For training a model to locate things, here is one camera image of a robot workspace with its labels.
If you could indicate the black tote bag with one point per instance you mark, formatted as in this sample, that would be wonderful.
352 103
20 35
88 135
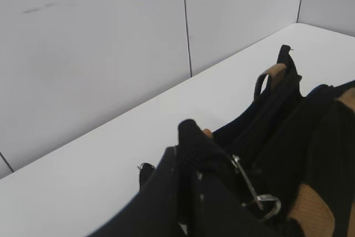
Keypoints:
297 148

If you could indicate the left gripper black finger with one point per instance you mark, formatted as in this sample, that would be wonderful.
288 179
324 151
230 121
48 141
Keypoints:
189 198

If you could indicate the silver zipper pull clip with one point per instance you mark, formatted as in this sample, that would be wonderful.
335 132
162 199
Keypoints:
258 199

